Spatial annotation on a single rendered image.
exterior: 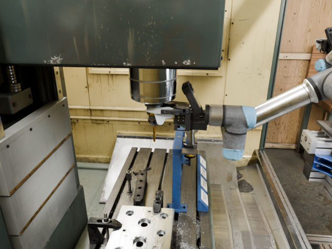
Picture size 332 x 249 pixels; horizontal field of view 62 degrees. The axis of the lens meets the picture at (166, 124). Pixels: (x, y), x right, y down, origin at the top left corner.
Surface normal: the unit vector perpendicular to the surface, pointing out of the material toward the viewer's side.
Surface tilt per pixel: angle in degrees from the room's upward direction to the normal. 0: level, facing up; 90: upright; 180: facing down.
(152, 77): 90
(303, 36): 90
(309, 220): 0
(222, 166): 24
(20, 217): 90
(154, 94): 90
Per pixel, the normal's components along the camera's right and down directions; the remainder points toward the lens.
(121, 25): -0.10, 0.39
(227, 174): -0.04, -0.69
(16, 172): 1.00, 0.04
